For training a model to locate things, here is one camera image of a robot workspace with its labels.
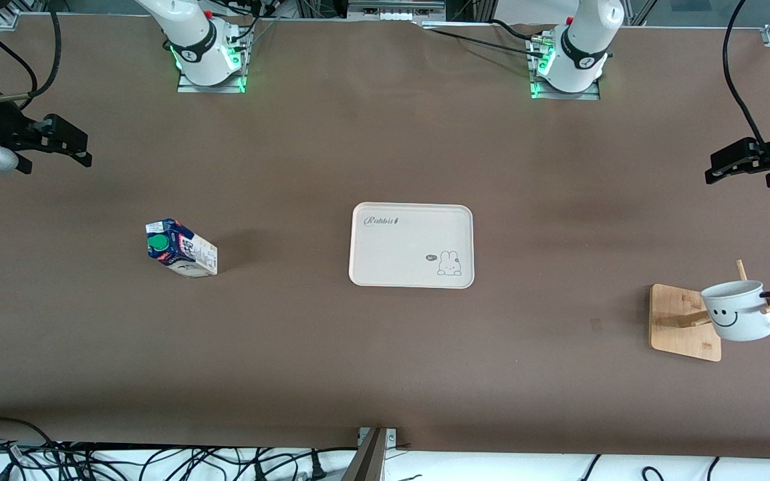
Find white smiley face cup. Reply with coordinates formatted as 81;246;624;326
700;281;770;343

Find blue white milk carton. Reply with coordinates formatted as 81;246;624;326
145;218;219;277

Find wooden cup stand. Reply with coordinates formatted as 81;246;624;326
649;259;770;363

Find white rabbit print tray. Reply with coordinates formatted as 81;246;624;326
348;202;476;289

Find grey device with white sockets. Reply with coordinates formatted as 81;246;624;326
347;0;447;25

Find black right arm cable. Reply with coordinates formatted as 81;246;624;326
0;0;63;104

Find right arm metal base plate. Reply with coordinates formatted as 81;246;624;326
176;19;248;94

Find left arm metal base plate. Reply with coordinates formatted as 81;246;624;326
527;30;602;101

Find black cable across table edge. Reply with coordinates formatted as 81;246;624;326
418;19;549;57

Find black cable with plug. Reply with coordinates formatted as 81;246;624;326
251;448;359;481

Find grey metal bracket bar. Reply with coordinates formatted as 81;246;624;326
342;426;399;481

